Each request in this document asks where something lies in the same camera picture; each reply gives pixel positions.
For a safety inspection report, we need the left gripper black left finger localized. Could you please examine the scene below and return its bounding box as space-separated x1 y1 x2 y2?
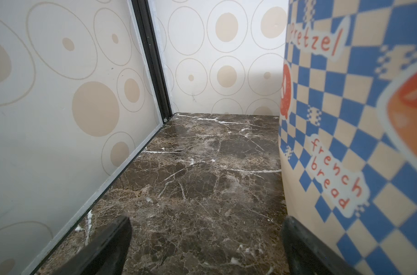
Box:
54 215 132 275

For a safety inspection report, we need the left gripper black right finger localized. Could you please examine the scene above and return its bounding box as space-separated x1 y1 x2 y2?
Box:
281 216 359 275

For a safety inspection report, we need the blue checkered paper bag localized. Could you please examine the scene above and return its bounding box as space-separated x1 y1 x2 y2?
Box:
279 1 417 275

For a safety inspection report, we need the black corner frame post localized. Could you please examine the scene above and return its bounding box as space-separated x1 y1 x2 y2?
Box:
131 0 174 123

